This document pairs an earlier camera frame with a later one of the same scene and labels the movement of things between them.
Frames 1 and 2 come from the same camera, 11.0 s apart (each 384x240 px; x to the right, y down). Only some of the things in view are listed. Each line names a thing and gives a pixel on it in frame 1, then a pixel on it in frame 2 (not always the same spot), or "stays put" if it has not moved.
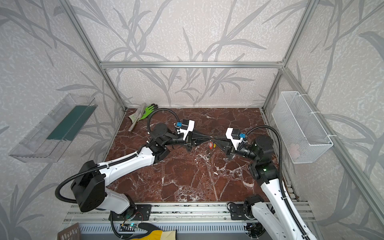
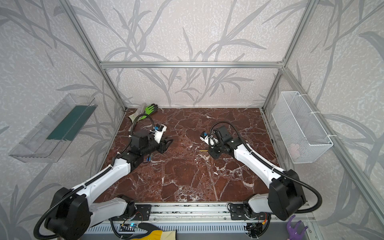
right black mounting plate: x=238 y=212 stays put
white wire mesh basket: x=304 y=138 stays put
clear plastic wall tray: x=46 y=143 stays put
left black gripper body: x=190 y=141 -> x=160 y=145
